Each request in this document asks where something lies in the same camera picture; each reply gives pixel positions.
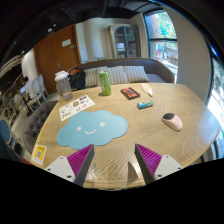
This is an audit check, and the black and red box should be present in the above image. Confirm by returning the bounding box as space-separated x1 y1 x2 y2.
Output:
121 87 140 100

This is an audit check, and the striped cushion middle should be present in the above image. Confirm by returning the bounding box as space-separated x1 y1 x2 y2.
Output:
108 66 128 85

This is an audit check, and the grey tufted chair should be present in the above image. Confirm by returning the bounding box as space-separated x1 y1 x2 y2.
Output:
23 101 56 153

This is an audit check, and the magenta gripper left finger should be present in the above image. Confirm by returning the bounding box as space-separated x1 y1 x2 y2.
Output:
44 144 96 187

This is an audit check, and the sticker sheet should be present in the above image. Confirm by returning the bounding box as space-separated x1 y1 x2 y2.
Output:
59 95 95 121

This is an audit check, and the striped cushion right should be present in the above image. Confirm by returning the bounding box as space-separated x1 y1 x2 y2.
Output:
123 66 149 83

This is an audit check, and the grey upholstered sofa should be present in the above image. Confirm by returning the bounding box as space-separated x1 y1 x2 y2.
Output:
68 58 175 83

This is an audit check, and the white dining chair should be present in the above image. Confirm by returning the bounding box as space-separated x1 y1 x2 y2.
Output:
31 78 46 104

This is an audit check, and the blue cloud mouse pad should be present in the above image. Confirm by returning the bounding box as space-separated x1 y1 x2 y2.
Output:
57 110 128 150

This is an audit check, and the yellow QR code sticker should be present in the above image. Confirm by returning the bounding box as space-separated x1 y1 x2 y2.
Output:
31 144 47 165

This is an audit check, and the small teal packet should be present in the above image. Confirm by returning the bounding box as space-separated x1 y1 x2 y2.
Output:
137 101 154 109

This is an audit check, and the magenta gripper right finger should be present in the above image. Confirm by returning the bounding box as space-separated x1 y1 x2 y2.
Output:
133 143 184 185

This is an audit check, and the clear plastic shaker bottle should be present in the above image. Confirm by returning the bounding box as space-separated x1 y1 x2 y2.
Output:
55 71 73 101

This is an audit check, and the green drink can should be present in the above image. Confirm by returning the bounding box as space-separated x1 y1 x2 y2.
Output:
99 71 111 96

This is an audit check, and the glass display cabinet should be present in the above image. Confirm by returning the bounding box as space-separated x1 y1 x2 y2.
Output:
108 24 141 58

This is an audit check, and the pink computer mouse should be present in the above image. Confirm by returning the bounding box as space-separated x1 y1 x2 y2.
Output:
161 113 183 131

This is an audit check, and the blue chair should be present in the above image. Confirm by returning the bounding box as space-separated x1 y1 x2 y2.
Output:
0 120 15 148

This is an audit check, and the striped cushion left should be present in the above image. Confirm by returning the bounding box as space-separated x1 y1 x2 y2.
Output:
85 66 107 88

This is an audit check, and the striped cushion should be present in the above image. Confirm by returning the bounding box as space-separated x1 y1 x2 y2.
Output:
108 66 128 85
123 66 149 83
85 66 107 88

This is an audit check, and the wooden door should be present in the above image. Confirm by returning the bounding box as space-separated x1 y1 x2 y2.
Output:
34 25 80 94

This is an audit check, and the cream plastic bag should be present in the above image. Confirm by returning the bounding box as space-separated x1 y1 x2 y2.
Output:
141 83 153 96

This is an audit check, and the black backpack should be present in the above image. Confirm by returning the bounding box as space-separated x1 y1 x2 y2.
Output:
69 68 86 90

